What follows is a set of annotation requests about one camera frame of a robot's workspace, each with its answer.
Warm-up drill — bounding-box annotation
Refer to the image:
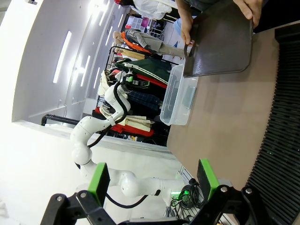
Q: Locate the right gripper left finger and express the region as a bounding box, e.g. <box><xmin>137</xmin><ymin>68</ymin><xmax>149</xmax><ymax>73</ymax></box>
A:
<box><xmin>39</xmin><ymin>162</ymin><xmax>118</xmax><ymax>225</ymax></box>

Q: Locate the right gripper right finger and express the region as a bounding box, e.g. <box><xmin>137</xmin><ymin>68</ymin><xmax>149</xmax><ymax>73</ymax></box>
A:
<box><xmin>187</xmin><ymin>158</ymin><xmax>274</xmax><ymax>225</ymax></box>

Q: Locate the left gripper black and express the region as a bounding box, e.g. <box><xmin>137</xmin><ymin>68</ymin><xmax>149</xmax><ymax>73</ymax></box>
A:
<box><xmin>124</xmin><ymin>73</ymin><xmax>151</xmax><ymax>88</ymax></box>

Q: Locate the black plastic tray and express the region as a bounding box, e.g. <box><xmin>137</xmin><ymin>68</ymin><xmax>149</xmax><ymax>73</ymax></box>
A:
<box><xmin>183</xmin><ymin>0</ymin><xmax>255</xmax><ymax>79</ymax></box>

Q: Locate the person's right forearm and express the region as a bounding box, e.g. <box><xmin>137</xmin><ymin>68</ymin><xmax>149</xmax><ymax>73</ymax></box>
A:
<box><xmin>175</xmin><ymin>0</ymin><xmax>195</xmax><ymax>23</ymax></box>

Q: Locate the person's right hand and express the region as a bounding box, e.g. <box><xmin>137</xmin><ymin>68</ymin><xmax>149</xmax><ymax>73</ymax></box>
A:
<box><xmin>180</xmin><ymin>13</ymin><xmax>195</xmax><ymax>45</ymax></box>

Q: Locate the person's left hand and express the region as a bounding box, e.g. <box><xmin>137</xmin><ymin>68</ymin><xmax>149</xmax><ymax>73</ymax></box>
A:
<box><xmin>233</xmin><ymin>0</ymin><xmax>264</xmax><ymax>27</ymax></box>

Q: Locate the red garment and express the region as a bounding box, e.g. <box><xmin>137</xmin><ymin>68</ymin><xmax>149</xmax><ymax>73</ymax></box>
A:
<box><xmin>135</xmin><ymin>74</ymin><xmax>168</xmax><ymax>89</ymax></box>

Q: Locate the dark green garment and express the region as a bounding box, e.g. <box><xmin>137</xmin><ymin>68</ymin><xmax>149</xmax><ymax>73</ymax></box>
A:
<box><xmin>114</xmin><ymin>58</ymin><xmax>173</xmax><ymax>83</ymax></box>

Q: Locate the blue plaid garment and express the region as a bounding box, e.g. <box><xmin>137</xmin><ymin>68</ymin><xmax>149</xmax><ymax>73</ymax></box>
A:
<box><xmin>127</xmin><ymin>90</ymin><xmax>163</xmax><ymax>111</ymax></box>

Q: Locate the long ceiling light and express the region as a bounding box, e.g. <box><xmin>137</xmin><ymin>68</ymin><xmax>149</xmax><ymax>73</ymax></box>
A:
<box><xmin>52</xmin><ymin>30</ymin><xmax>72</xmax><ymax>84</ymax></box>
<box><xmin>80</xmin><ymin>55</ymin><xmax>91</xmax><ymax>87</ymax></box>
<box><xmin>93</xmin><ymin>67</ymin><xmax>101</xmax><ymax>90</ymax></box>

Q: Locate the cream folded cloth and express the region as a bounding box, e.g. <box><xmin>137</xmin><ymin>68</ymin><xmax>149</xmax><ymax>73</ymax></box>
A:
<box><xmin>123</xmin><ymin>116</ymin><xmax>153</xmax><ymax>133</ymax></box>

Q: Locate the clear plastic box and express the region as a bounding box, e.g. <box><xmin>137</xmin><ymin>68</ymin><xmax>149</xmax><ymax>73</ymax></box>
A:
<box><xmin>159</xmin><ymin>64</ymin><xmax>199</xmax><ymax>127</ymax></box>

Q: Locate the red folded cloth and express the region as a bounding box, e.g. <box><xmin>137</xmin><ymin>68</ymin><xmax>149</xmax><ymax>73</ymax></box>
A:
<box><xmin>94</xmin><ymin>107</ymin><xmax>155</xmax><ymax>138</ymax></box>

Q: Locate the white hanging bag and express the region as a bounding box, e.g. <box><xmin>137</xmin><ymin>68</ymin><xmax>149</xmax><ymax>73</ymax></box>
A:
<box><xmin>132</xmin><ymin>0</ymin><xmax>173</xmax><ymax>21</ymax></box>

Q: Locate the black ribbed PCB rack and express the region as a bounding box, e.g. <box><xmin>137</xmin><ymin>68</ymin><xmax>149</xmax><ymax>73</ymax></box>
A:
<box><xmin>243</xmin><ymin>27</ymin><xmax>300</xmax><ymax>225</ymax></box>

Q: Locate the person's dark torso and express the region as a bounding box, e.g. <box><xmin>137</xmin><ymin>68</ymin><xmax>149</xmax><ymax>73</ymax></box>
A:
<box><xmin>182</xmin><ymin>0</ymin><xmax>235</xmax><ymax>13</ymax></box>

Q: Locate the black cable bundle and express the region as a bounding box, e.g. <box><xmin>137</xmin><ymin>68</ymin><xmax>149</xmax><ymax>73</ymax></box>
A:
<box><xmin>163</xmin><ymin>178</ymin><xmax>206</xmax><ymax>219</ymax></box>

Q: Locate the black pipe frame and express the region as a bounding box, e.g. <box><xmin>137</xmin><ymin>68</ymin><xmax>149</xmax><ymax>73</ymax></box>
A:
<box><xmin>41</xmin><ymin>113</ymin><xmax>82</xmax><ymax>127</ymax></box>

